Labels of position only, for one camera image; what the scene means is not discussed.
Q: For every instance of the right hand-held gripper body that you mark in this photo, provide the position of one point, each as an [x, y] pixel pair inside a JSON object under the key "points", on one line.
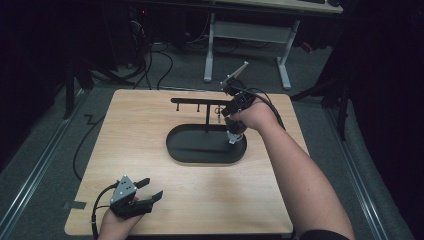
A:
{"points": [[241, 95]]}

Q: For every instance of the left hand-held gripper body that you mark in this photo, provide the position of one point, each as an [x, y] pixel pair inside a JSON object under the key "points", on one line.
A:
{"points": [[125, 200]]}

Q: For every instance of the black and pink plush toy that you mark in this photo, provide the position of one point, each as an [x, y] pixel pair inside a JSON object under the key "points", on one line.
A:
{"points": [[235, 133]]}

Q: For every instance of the black hook rack with tray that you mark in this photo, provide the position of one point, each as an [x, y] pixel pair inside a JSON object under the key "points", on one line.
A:
{"points": [[200, 146]]}

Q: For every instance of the person's right hand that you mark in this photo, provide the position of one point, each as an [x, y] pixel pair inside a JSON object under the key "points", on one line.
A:
{"points": [[258, 116]]}

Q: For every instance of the person's left hand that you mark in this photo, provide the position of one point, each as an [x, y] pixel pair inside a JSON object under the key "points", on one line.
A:
{"points": [[116, 228]]}

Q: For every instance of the grey tape strip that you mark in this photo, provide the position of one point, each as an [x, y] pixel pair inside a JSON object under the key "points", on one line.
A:
{"points": [[78, 205]]}

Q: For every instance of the desk with white legs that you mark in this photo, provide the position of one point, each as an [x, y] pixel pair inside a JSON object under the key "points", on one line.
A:
{"points": [[250, 31]]}

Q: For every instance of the red object under desk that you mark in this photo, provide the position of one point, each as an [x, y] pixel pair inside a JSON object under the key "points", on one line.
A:
{"points": [[307, 47]]}

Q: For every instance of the black stand legs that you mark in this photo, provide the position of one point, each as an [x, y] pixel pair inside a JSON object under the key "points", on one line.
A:
{"points": [[341, 106], [75, 76]]}

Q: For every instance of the person's black sleeve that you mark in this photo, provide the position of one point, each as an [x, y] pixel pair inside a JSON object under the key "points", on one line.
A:
{"points": [[323, 235]]}

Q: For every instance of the metal floor rail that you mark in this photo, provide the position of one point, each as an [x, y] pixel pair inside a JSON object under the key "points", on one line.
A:
{"points": [[33, 178], [356, 173]]}

